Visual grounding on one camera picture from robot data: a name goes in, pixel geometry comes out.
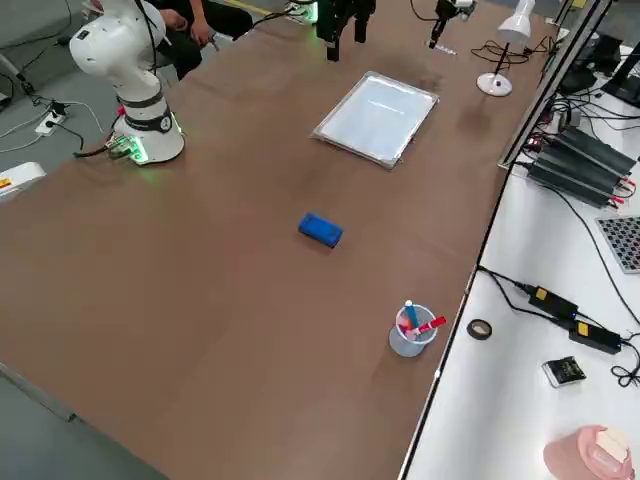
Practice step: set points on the pink tape dispenser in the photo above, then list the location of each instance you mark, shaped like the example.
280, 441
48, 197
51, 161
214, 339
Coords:
575, 452

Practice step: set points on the white desk lamp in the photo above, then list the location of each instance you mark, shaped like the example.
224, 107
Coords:
495, 84

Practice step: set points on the silver framed whiteboard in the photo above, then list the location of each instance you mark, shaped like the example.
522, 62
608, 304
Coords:
375, 120

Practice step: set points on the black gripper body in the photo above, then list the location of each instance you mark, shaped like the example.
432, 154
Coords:
444, 9

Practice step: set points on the clear plastic pen cup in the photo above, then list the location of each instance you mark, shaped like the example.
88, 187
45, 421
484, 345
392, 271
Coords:
407, 345

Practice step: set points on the black monitor stand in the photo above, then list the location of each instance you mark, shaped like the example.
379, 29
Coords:
625, 75

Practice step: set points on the white box with label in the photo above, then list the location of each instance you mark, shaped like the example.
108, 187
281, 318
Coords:
20, 180

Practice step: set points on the person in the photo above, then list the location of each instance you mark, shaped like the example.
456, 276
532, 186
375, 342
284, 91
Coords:
225, 20

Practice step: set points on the white power strip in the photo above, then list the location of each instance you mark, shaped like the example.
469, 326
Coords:
50, 125

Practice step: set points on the small black box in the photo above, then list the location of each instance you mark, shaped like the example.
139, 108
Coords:
564, 372

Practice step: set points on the aluminium frame rail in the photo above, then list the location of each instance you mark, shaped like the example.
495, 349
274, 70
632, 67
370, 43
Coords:
552, 75

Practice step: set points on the red marker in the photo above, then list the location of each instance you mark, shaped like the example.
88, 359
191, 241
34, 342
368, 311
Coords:
430, 326

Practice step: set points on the checkered calibration board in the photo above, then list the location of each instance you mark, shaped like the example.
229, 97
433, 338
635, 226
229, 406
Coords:
622, 245

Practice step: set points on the blue pen with white tip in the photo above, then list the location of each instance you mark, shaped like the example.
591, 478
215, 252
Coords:
412, 314

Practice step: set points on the long black power supply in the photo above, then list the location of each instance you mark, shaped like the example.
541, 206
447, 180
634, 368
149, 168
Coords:
595, 150
570, 177

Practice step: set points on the blue whiteboard eraser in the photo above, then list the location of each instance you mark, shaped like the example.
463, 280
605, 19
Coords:
320, 230

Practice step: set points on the black tape roll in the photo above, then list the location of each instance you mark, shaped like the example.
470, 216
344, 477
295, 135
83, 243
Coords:
479, 329

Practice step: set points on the black yellow-labelled power adapter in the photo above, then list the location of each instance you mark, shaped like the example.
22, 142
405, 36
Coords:
552, 300
595, 337

